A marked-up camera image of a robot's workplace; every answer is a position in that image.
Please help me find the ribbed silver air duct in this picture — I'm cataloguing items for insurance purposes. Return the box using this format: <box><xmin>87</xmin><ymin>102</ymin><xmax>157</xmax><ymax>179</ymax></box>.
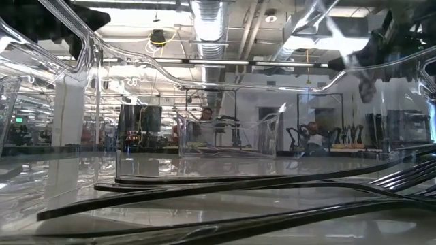
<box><xmin>189</xmin><ymin>0</ymin><xmax>228</xmax><ymax>81</ymax></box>
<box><xmin>272</xmin><ymin>0</ymin><xmax>341</xmax><ymax>64</ymax></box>

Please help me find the black aluminium table frame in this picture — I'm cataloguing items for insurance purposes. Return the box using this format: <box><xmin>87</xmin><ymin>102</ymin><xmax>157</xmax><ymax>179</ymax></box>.
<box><xmin>0</xmin><ymin>144</ymin><xmax>436</xmax><ymax>161</ymax></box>

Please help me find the long ceiling light rail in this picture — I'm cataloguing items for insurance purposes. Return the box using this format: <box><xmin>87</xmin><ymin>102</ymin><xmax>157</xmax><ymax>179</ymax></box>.
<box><xmin>102</xmin><ymin>56</ymin><xmax>330</xmax><ymax>69</ymax></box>

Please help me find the black metal fork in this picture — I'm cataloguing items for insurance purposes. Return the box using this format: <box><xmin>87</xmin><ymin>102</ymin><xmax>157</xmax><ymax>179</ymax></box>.
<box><xmin>36</xmin><ymin>144</ymin><xmax>436</xmax><ymax>222</ymax></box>
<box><xmin>114</xmin><ymin>159</ymin><xmax>436</xmax><ymax>191</ymax></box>
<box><xmin>0</xmin><ymin>199</ymin><xmax>436</xmax><ymax>245</ymax></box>
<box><xmin>94</xmin><ymin>180</ymin><xmax>436</xmax><ymax>205</ymax></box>

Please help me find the clear plastic tray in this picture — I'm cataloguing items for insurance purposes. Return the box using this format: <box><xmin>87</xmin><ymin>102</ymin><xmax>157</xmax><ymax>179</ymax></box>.
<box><xmin>176</xmin><ymin>101</ymin><xmax>286</xmax><ymax>160</ymax></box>
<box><xmin>0</xmin><ymin>0</ymin><xmax>436</xmax><ymax>245</ymax></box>

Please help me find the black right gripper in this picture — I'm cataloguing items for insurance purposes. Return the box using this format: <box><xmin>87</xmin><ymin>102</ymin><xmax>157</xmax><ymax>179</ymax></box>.
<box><xmin>328</xmin><ymin>10</ymin><xmax>409</xmax><ymax>103</ymax></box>

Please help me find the black ceiling-hung device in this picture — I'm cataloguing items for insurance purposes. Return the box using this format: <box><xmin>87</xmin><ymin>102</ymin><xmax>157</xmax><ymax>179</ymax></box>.
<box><xmin>146</xmin><ymin>29</ymin><xmax>180</xmax><ymax>47</ymax></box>

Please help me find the wooden background workbench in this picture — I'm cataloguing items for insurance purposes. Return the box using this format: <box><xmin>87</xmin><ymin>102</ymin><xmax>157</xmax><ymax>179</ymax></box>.
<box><xmin>326</xmin><ymin>142</ymin><xmax>384</xmax><ymax>153</ymax></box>

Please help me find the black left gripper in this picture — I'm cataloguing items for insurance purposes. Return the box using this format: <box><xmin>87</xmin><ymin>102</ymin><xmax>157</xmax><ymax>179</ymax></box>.
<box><xmin>35</xmin><ymin>0</ymin><xmax>112</xmax><ymax>61</ymax></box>

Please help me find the black standing panel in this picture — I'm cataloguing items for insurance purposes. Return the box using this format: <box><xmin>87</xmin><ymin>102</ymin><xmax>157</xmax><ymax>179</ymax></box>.
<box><xmin>117</xmin><ymin>103</ymin><xmax>164</xmax><ymax>150</ymax></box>

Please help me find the white building pillar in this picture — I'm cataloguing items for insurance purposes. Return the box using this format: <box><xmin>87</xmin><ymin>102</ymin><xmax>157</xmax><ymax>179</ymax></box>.
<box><xmin>51</xmin><ymin>76</ymin><xmax>86</xmax><ymax>147</ymax></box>

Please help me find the dark equipment rack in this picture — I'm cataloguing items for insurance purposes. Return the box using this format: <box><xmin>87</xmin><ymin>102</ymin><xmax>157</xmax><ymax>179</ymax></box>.
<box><xmin>366</xmin><ymin>110</ymin><xmax>432</xmax><ymax>150</ymax></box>

